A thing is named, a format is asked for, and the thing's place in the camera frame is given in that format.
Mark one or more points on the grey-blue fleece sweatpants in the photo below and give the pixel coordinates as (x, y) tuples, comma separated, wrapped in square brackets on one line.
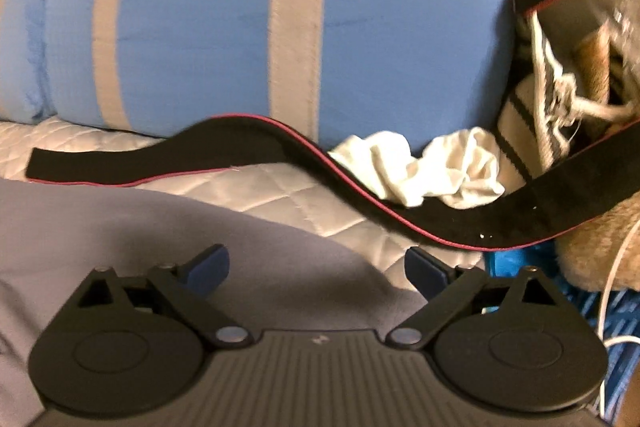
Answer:
[(280, 277)]

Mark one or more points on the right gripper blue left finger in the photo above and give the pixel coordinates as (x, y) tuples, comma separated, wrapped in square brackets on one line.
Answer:
[(184, 291)]

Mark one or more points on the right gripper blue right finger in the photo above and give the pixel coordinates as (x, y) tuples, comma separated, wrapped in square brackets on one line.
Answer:
[(449, 292)]

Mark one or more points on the blue grey-striped pillow right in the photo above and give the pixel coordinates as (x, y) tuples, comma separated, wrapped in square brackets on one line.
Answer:
[(327, 68)]

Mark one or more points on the brown teddy bear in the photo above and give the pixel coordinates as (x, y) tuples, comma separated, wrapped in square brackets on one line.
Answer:
[(605, 247)]

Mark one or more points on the white crumpled cloth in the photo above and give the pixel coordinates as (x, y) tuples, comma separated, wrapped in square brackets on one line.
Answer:
[(460, 169)]

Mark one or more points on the blue grey-striped pillow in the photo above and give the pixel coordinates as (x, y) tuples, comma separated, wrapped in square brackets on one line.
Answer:
[(327, 68), (25, 95)]

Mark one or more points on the grey quilted bedspread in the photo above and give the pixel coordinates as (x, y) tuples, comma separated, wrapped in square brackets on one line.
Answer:
[(275, 192)]

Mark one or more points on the blue grey-striped pillow left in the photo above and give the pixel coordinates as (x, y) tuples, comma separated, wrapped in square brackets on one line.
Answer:
[(25, 95)]

